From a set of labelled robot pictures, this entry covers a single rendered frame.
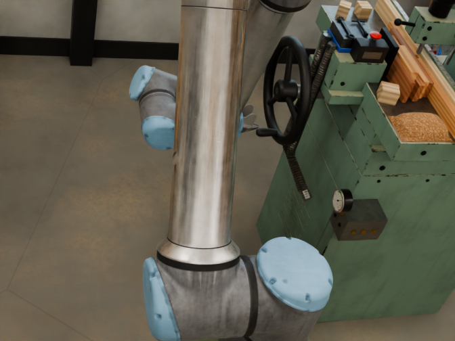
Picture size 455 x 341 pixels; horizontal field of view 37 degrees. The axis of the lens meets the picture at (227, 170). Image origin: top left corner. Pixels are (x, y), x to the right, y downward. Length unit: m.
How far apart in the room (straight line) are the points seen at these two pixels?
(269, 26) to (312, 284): 0.48
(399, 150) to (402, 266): 0.66
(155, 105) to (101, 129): 1.22
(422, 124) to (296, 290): 0.62
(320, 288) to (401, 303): 1.21
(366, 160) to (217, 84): 0.74
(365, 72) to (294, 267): 0.69
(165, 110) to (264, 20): 0.42
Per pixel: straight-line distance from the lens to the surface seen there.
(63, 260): 2.32
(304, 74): 1.68
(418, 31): 1.81
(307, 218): 2.10
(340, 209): 1.76
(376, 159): 1.77
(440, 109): 1.78
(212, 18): 1.10
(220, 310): 1.20
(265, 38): 1.30
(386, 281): 2.26
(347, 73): 1.74
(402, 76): 1.77
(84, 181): 2.57
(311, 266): 1.26
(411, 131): 1.65
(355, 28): 1.79
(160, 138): 1.57
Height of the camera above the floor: 1.84
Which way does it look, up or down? 43 degrees down
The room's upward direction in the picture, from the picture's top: 16 degrees clockwise
